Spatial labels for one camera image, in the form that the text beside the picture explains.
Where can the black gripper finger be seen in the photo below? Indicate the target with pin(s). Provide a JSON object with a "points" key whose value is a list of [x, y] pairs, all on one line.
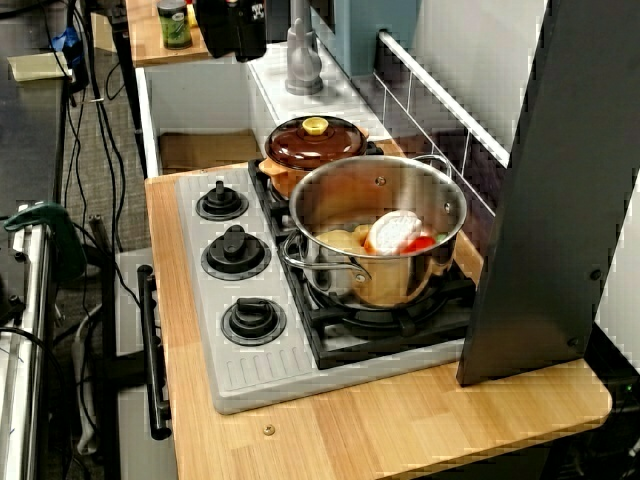
{"points": [[250, 35], [217, 27]]}

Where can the yellow bottle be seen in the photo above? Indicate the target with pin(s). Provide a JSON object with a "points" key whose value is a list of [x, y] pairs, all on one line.
{"points": [[191, 17]]}

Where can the green can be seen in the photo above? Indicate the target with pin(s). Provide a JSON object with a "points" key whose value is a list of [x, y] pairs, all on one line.
{"points": [[175, 25]]}

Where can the grey toy faucet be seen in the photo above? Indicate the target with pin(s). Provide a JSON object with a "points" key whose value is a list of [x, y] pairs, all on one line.
{"points": [[302, 60]]}

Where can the wooden side table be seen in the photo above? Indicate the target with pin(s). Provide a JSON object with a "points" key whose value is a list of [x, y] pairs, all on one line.
{"points": [[150, 55]]}

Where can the white sink unit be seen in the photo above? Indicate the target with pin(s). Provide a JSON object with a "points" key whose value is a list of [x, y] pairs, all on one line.
{"points": [[200, 100]]}

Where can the black table leg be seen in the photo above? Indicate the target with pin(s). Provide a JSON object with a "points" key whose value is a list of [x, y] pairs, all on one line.
{"points": [[127, 90]]}

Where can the brown cardboard sheet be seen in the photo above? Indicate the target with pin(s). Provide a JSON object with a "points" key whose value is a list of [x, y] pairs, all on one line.
{"points": [[210, 150]]}

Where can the brown lid with yellow knob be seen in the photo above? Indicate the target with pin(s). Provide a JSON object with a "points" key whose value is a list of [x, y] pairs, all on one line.
{"points": [[310, 150]]}

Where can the teal blue cabinet box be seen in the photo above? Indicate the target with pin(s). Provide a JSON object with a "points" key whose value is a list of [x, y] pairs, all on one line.
{"points": [[380, 35]]}

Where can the orange cooking pot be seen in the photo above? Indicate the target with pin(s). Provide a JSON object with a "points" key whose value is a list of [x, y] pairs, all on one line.
{"points": [[277, 172]]}

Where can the black burner grate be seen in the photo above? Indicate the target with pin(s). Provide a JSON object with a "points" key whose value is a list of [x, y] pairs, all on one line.
{"points": [[257, 187], [380, 350]]}

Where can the blue tape piece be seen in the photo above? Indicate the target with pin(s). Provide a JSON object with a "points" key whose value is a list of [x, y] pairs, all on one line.
{"points": [[65, 40]]}

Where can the black stove knob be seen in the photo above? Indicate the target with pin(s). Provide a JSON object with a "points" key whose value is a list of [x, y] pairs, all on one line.
{"points": [[235, 252], [220, 202], [252, 320]]}

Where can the dark tile backsplash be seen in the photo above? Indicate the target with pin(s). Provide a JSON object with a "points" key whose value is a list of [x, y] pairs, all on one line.
{"points": [[440, 125]]}

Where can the yellow toy food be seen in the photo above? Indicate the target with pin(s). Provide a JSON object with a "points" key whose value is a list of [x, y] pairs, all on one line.
{"points": [[340, 240]]}

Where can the white round bread toy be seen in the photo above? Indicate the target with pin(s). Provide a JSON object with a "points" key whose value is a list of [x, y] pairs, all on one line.
{"points": [[395, 232]]}

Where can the red toy tomato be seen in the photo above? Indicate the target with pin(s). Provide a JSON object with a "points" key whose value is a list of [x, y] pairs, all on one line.
{"points": [[417, 245]]}

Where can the green toy food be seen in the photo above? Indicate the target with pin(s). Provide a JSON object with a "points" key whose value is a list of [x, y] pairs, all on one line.
{"points": [[441, 238]]}

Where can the stainless steel pot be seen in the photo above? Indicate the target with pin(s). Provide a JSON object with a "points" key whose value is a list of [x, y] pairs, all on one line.
{"points": [[390, 285]]}

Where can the grey stove top plate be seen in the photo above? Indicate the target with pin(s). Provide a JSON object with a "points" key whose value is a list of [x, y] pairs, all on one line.
{"points": [[260, 370]]}

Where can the wooden kitchen countertop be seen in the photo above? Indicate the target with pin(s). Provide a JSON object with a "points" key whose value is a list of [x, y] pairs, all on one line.
{"points": [[400, 435]]}

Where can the white oven cabinet front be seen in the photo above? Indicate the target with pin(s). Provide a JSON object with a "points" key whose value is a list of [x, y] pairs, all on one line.
{"points": [[140, 460]]}

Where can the black upright post panel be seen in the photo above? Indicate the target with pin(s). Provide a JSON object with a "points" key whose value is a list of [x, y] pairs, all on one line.
{"points": [[540, 225]]}

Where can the silver metal frame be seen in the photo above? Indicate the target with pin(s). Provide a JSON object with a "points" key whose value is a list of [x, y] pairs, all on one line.
{"points": [[30, 350]]}

